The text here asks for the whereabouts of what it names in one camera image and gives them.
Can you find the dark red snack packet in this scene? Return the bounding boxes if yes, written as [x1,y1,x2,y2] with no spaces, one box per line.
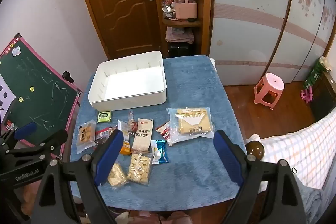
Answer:
[94,127,117,147]

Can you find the beige cracker packet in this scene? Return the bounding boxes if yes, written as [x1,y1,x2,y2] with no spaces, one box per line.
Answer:
[131,118,154,153]

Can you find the pink basket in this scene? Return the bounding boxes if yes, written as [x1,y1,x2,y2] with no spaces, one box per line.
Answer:
[175,0,198,20]

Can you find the green snack packet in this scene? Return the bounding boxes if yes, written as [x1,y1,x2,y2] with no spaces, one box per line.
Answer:
[98,111,112,123]

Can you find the small red snack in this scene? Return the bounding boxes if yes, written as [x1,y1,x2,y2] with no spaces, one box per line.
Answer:
[128,112,139,133]

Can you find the folded pink towels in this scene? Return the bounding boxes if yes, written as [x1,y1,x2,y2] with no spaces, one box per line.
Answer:
[165,27,195,43]

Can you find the wooden corner shelf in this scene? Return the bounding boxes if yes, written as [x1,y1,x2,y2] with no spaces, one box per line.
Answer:
[152,0,212,58]

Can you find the orange and white snack packet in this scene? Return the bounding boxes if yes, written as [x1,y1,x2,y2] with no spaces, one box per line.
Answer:
[117,119,132,156]

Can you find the dark wooden cabinet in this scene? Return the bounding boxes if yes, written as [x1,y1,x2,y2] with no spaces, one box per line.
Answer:
[308,70,336,122]

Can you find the light blue cloth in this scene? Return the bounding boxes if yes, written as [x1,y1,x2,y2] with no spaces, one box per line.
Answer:
[297,179,336,224]

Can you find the black suitcase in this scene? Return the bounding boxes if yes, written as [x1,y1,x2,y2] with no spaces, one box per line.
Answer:
[168,42,196,58]

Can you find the pink toy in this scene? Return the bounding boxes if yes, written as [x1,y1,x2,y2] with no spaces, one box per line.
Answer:
[301,86,314,104]

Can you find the white plastic tray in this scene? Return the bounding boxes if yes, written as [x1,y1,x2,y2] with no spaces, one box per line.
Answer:
[88,51,168,112]

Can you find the green bag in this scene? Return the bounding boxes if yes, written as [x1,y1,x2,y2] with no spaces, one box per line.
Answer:
[304,56,327,89]

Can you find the blue snack packet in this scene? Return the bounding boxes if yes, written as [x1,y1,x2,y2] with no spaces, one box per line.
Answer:
[150,140,170,165]

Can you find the pink plastic stool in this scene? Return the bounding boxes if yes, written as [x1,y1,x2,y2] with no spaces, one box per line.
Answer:
[253,72,285,110]

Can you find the checked blanket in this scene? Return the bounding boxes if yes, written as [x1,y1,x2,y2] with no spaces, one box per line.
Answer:
[245,110,336,189]

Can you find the floral sliding wardrobe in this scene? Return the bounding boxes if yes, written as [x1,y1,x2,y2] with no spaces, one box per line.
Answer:
[210,0,336,83]

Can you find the clear square cracker packet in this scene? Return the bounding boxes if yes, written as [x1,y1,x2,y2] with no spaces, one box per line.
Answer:
[77,120,97,154]

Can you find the large clear bread bag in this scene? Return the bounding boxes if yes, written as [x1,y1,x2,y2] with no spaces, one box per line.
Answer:
[167,106,214,146]

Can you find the pile of shiny wrappers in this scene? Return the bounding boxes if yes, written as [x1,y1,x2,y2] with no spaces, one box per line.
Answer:
[161,0,177,14]

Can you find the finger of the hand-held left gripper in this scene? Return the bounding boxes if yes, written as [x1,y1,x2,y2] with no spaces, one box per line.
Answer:
[5,130,69,162]
[0,122,38,151]

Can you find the green chalkboard easel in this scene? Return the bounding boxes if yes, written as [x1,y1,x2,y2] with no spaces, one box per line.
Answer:
[0,33,84,161]

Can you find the brown wooden door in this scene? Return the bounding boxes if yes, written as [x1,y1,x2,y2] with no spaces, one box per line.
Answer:
[73,0,162,60]

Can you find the clear pale cookie packet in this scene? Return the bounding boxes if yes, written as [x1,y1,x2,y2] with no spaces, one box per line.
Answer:
[127,153,153,185]
[107,162,129,189]

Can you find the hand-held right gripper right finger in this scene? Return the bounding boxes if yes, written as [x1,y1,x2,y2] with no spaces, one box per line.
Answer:
[213,130,307,224]

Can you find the red and white snack packet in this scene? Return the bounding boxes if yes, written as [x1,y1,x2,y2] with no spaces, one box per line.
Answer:
[156,121,171,141]

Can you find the brown wooden knob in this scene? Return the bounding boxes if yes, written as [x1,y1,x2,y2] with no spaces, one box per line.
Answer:
[246,141,264,160]

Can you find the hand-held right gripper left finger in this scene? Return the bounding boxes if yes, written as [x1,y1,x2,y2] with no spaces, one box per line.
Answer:
[30,130,124,224]

